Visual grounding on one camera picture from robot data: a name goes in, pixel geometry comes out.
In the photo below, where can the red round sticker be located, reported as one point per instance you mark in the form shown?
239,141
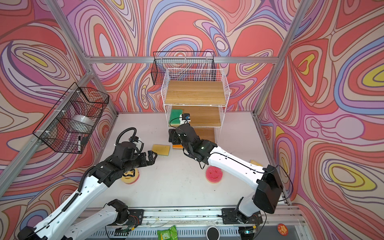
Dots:
282,229

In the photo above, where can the black wire basket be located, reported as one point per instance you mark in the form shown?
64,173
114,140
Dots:
72,120
200,60

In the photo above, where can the black marker in basket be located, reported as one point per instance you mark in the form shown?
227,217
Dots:
79,144

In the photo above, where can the white wire wooden shelf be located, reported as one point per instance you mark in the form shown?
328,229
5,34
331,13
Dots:
204,94

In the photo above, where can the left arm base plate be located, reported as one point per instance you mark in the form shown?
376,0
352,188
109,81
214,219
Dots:
130,217

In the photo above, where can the yellow smiley sponge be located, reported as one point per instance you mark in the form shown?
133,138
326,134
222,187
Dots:
130,177

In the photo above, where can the pink smiley sponge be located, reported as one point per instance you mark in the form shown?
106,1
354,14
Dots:
214,175

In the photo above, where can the green snack packet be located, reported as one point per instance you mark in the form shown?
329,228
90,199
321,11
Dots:
168,234

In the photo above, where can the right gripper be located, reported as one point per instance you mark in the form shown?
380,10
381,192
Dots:
173,137

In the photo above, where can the round black speaker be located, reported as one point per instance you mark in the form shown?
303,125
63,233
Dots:
212,233

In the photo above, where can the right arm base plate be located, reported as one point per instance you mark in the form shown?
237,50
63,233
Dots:
231,216

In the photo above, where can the yellow sponge green back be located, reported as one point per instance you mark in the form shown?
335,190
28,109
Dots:
162,150

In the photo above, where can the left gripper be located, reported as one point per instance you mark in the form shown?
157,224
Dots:
151,159

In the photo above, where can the silver bowl in basket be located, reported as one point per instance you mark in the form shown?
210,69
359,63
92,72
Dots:
84,120

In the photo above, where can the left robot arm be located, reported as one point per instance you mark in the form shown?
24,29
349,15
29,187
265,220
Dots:
59,224

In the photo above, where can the black wire basket back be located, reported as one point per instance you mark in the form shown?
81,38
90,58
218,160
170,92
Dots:
200,60

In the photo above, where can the black wire basket left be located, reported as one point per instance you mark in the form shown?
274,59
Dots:
72,120

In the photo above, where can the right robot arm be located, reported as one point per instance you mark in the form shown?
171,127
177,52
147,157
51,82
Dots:
265,181

